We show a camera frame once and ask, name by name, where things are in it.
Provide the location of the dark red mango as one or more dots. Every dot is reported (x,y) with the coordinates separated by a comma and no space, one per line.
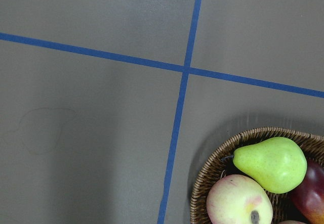
(308,195)

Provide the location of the red apple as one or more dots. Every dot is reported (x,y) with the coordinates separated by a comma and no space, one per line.
(238,199)

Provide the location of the green pear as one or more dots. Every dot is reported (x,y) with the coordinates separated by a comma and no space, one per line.
(277,164)

